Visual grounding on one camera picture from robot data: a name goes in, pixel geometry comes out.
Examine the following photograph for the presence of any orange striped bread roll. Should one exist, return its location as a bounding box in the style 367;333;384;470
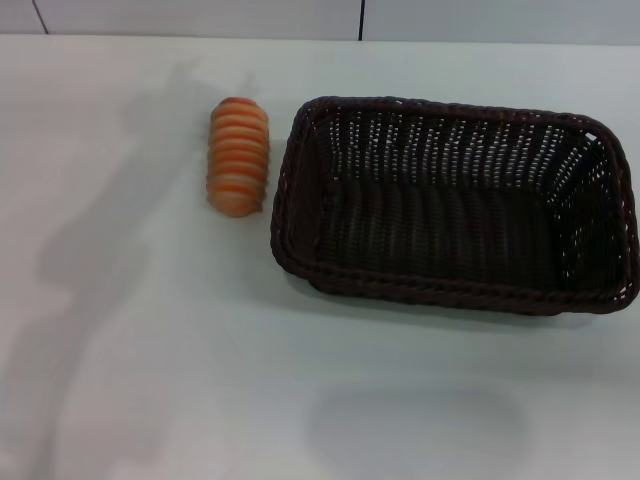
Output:
205;96;271;218

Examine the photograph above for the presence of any dark brown woven basket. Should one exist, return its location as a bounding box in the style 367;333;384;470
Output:
268;94;640;317

